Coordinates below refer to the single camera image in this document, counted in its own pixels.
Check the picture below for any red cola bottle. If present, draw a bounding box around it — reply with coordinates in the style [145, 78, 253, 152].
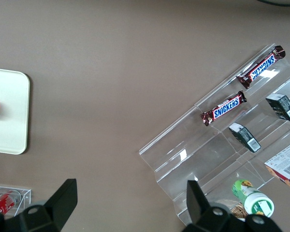
[0, 190, 21, 215]

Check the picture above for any white red barcode carton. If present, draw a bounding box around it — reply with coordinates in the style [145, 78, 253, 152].
[264, 137, 290, 193]

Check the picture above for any small black box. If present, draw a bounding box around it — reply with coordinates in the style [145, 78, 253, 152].
[265, 93, 290, 123]
[228, 122, 261, 153]

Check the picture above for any green white-capped bottle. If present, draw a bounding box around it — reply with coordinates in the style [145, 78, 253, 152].
[231, 178, 275, 218]

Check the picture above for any Snickers chocolate bar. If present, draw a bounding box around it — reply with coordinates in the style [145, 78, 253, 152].
[236, 45, 287, 89]
[199, 90, 247, 127]

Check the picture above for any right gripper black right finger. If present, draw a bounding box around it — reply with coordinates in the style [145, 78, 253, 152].
[186, 179, 212, 226]

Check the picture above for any clear acrylic step display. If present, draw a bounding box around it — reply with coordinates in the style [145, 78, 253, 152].
[138, 43, 290, 224]

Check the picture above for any cream plastic tray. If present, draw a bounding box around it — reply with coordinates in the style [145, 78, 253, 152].
[0, 67, 31, 155]

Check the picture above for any black cable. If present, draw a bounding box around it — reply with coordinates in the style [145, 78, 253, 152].
[256, 0, 290, 7]

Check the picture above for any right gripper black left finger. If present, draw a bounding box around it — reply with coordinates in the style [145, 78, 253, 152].
[43, 178, 78, 230]

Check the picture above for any tan wicker basket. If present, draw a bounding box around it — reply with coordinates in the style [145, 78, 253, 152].
[228, 199, 249, 222]

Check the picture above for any clear acrylic bottle rack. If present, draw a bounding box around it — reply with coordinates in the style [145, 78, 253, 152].
[0, 185, 32, 217]

